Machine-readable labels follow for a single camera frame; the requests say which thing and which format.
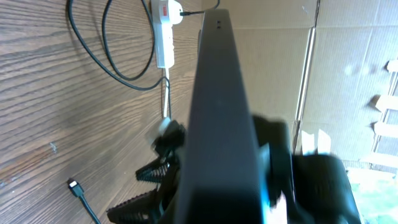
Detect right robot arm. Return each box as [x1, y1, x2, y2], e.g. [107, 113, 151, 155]
[106, 114, 361, 223]

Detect blue screen Galaxy smartphone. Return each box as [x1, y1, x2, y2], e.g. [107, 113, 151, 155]
[174, 9, 269, 223]

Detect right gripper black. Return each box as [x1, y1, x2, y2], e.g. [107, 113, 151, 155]
[106, 120, 186, 224]

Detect white charger plug adapter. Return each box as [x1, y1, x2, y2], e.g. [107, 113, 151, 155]
[160, 0, 183, 25]

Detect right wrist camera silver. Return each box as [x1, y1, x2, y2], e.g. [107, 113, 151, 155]
[146, 117, 171, 145]

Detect white power strip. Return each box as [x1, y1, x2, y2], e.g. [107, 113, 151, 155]
[151, 0, 175, 68]

